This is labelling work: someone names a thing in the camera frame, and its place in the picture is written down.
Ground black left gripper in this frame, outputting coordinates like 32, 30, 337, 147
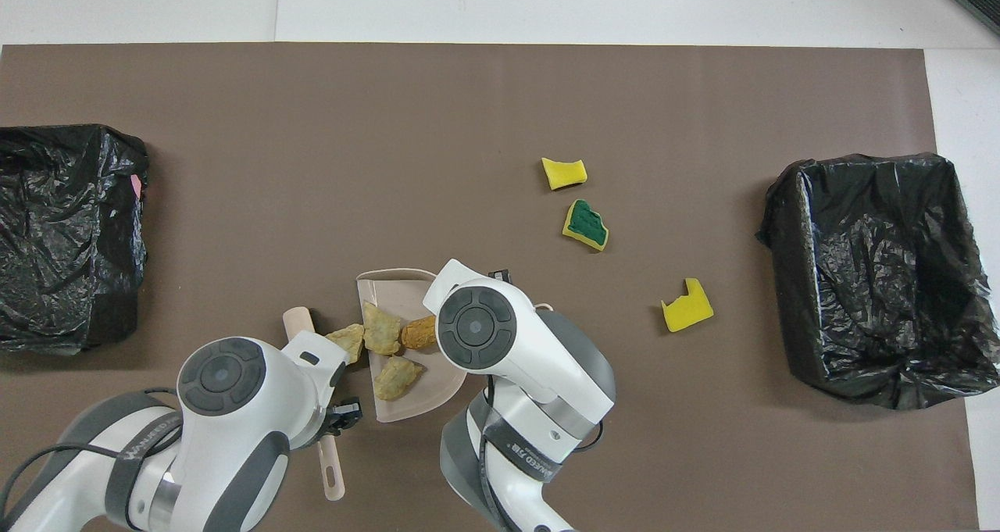
322, 397, 364, 441

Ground pale fried food piece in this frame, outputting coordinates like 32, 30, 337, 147
371, 355, 428, 402
323, 323, 366, 364
361, 301, 403, 357

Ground brown fried nugget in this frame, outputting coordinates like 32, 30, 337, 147
400, 315, 439, 352

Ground green and yellow sponge piece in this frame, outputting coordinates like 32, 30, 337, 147
562, 198, 610, 252

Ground beige hand brush black bristles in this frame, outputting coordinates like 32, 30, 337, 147
281, 306, 347, 502

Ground beige plastic dustpan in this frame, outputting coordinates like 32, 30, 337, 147
355, 267, 555, 424

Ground yellow notched sponge piece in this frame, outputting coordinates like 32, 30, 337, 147
661, 277, 715, 334

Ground open bin with black bag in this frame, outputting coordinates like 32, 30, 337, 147
755, 152, 1000, 410

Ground black bag covered bin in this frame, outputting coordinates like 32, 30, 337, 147
0, 123, 151, 355

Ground brown table mat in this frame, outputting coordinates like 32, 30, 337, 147
0, 42, 981, 532

